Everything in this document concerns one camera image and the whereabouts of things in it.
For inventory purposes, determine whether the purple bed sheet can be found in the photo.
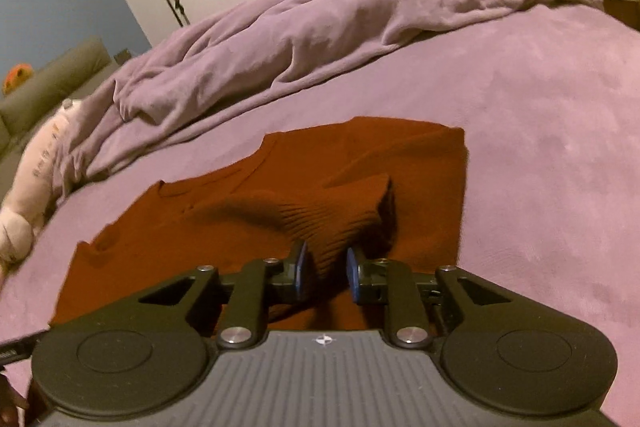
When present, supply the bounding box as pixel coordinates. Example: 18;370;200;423
0;4;640;427

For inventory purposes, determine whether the orange plush toy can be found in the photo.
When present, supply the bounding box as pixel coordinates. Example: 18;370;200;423
2;63;35;96

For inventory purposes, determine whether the cream long plush toy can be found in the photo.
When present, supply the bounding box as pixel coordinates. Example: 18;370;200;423
0;98;83;280

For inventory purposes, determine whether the crumpled purple duvet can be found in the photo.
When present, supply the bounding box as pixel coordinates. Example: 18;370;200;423
47;0;606;202

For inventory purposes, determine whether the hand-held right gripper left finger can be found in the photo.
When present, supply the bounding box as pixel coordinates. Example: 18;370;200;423
135;241;308;350

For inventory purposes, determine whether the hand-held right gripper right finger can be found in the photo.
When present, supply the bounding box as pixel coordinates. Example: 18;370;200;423
345;247;506;350

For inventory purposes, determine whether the grey green sofa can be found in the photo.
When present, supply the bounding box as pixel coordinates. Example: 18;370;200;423
0;35;113;158

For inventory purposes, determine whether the brown towel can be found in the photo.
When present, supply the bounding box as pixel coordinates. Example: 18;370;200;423
49;117;470;333

